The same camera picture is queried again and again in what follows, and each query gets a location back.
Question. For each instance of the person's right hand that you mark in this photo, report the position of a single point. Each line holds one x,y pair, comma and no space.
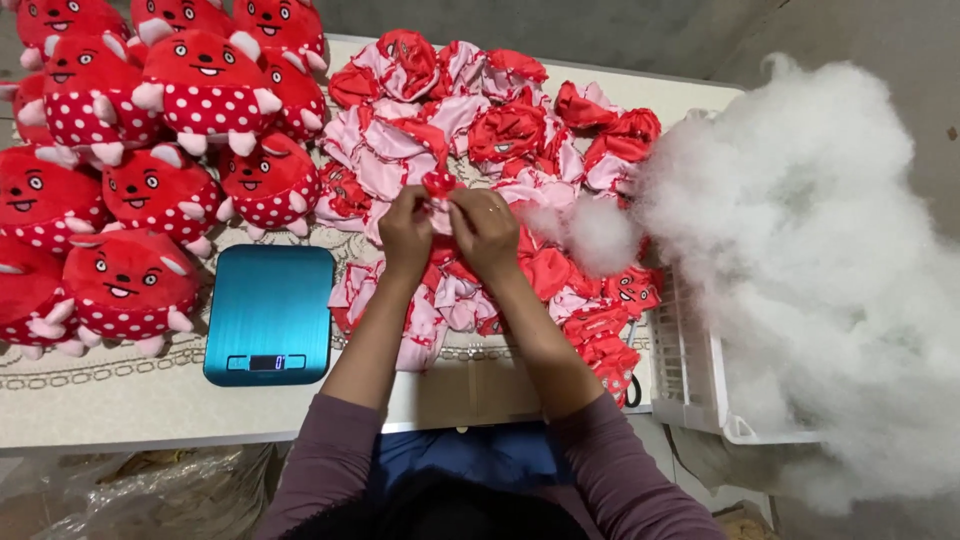
487,236

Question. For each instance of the person's left hand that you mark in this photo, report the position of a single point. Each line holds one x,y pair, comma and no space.
405,236

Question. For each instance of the person's left fingers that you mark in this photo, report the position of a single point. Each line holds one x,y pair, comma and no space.
417,201

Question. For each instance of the person's right fingers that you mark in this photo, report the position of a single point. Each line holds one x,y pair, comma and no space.
474,204

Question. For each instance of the unstuffed red toy skin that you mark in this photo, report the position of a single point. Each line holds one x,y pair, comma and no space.
439,192

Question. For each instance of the pile of red pink fabric covers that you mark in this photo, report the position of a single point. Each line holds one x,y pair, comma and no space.
457,127

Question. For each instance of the small white stuffing clump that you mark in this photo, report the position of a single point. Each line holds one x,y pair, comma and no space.
600,234

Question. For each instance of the blue digital kitchen scale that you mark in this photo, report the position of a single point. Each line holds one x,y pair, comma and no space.
270,304

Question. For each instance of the person's blue apron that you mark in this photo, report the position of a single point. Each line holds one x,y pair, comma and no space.
465,454

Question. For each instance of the white plastic crate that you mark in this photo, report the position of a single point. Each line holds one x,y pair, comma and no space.
686,375

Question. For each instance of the group of stuffed red plush toys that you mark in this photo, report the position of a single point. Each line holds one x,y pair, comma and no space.
135,172

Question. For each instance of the person's purple long-sleeved shirt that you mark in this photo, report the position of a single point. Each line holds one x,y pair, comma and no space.
645,487

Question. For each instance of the heap of white stuffing fibre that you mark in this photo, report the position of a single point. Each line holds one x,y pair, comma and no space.
810,247

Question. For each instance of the clear plastic bag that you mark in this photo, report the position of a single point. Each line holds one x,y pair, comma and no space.
142,491

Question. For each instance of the brown cardboard piece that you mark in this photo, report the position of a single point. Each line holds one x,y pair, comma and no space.
744,519

